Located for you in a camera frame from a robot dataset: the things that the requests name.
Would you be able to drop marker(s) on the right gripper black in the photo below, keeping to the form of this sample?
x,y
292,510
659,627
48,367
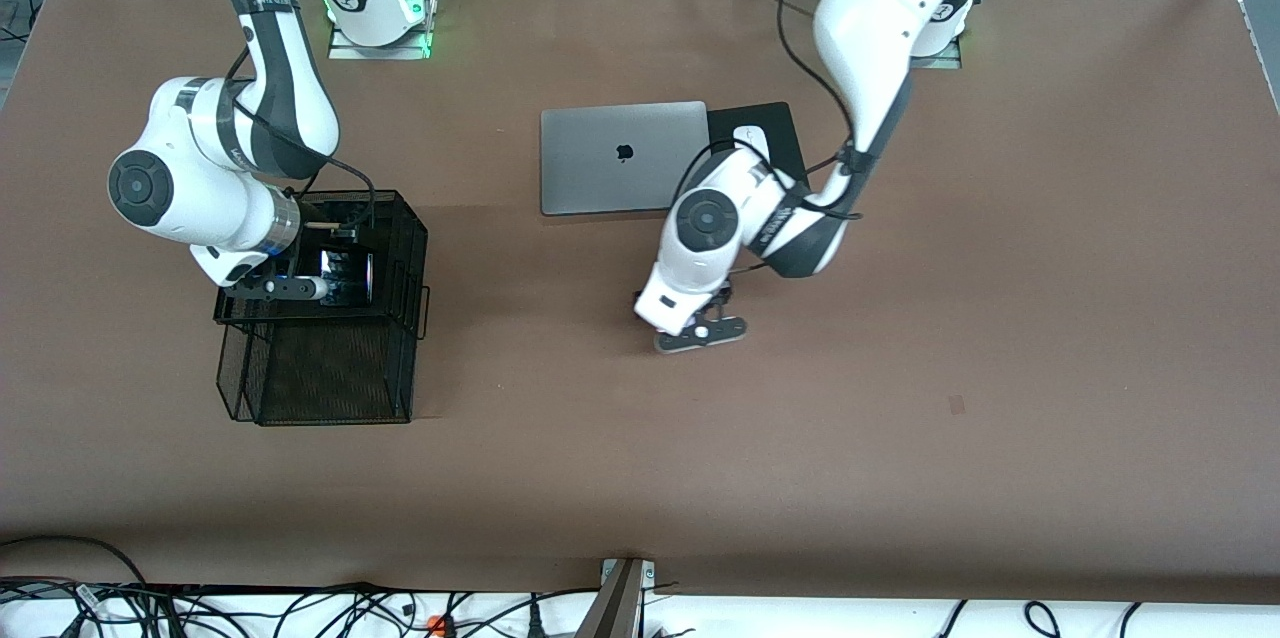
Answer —
x,y
318,255

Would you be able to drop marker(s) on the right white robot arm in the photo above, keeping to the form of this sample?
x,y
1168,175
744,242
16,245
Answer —
x,y
200,178

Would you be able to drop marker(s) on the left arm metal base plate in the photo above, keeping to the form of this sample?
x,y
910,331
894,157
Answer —
x,y
945,64

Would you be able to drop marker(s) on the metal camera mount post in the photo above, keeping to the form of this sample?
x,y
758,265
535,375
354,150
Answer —
x,y
615,608

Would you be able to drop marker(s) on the white computer mouse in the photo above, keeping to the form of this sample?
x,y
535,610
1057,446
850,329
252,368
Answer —
x,y
750,136

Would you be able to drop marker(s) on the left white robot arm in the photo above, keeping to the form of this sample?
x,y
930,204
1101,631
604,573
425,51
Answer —
x,y
870,8

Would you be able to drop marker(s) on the black mouse pad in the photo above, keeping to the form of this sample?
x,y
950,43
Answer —
x,y
780,123

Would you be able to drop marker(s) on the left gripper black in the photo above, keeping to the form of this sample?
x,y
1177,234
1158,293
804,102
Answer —
x,y
725,295

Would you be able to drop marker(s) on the long black smartphone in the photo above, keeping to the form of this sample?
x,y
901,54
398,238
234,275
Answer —
x,y
350,283

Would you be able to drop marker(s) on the silver laptop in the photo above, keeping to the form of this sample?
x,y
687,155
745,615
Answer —
x,y
600,168

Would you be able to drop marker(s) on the black mesh desk organizer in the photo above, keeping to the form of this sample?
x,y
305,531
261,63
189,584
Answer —
x,y
330,368

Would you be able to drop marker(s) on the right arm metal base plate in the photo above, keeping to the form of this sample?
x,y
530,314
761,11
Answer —
x,y
345,51

